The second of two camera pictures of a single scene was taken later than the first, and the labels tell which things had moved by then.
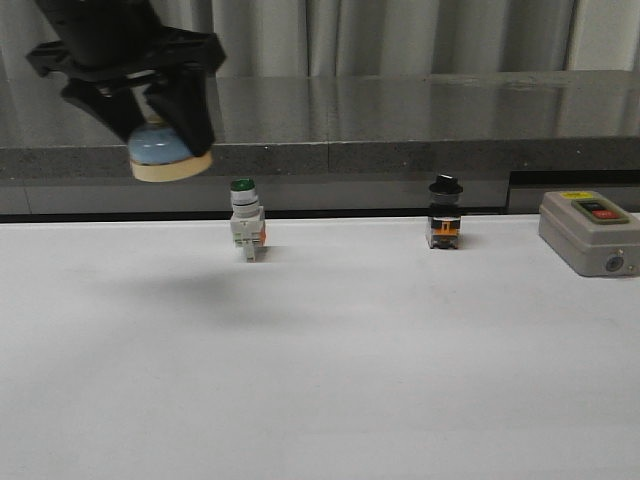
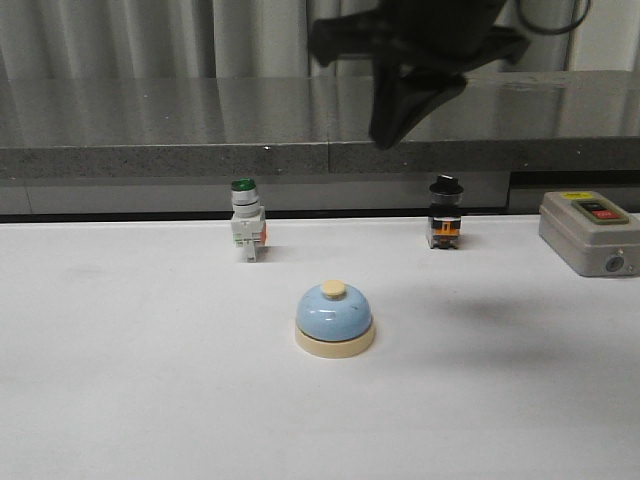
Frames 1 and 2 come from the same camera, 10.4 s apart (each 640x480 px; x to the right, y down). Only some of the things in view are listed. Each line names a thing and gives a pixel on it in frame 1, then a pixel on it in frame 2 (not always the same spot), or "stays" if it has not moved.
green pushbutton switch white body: [247, 217] stays
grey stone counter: [338, 143] stays
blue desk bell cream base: [158, 152] -> [335, 349]
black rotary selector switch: [444, 215] stays
